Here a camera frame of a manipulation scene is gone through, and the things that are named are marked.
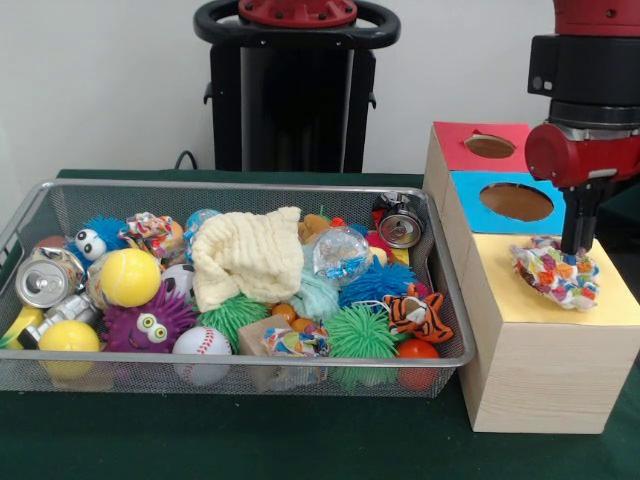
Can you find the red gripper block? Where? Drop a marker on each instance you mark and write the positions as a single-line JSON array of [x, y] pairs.
[[565, 160]]

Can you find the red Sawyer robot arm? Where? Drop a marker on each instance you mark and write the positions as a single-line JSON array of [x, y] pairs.
[[590, 65]]

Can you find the wooden box with three holes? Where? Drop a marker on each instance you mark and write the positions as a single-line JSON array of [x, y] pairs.
[[545, 375]]

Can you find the green cloth on side table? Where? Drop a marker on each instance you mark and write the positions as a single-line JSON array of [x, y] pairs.
[[625, 220]]

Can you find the tiger plush toy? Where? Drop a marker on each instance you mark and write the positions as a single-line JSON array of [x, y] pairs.
[[420, 315]]

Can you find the green spiky rubber ball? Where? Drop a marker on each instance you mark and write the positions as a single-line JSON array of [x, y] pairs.
[[357, 332]]

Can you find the cream waffle cloth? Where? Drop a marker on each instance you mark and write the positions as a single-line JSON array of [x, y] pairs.
[[245, 255]]

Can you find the white baseball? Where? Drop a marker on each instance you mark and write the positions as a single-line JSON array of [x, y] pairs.
[[200, 342]]

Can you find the yellow tennis ball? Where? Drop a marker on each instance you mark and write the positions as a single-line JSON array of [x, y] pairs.
[[130, 277]]

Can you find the purple spiky monster toy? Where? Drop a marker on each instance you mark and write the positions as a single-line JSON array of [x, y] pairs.
[[130, 325]]

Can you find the plain yellow ball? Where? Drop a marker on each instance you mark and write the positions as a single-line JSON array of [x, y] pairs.
[[70, 337]]

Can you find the crushed silver drink can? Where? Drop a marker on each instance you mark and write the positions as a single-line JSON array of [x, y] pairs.
[[42, 285]]

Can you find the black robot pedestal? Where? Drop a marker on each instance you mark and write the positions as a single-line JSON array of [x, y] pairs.
[[300, 100]]

